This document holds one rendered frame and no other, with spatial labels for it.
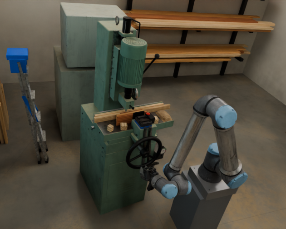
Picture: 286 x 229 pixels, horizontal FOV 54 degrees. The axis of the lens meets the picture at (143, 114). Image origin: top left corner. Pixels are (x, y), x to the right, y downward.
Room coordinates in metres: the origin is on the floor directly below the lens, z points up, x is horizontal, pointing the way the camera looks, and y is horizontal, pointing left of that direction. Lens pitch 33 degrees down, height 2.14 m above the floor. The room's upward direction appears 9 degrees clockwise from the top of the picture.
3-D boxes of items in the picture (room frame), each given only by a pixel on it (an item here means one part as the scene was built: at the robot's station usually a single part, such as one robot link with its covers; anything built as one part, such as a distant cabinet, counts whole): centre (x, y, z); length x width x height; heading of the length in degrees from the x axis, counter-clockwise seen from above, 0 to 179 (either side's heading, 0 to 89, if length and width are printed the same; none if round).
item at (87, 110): (1.91, 0.20, 0.76); 0.57 x 0.45 x 0.09; 34
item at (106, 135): (1.75, 0.03, 0.87); 0.61 x 0.30 x 0.06; 124
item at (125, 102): (1.83, 0.14, 1.03); 0.14 x 0.07 x 0.09; 34
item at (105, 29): (2.05, 0.30, 1.16); 0.22 x 0.22 x 0.72; 34
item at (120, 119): (1.75, 0.08, 0.94); 0.25 x 0.01 x 0.08; 124
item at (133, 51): (1.81, 0.13, 1.35); 0.18 x 0.18 x 0.31
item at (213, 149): (1.61, -0.59, 0.82); 0.17 x 0.15 x 0.18; 29
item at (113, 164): (1.91, 0.20, 0.35); 0.58 x 0.45 x 0.71; 34
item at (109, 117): (1.86, 0.07, 0.92); 0.67 x 0.02 x 0.04; 124
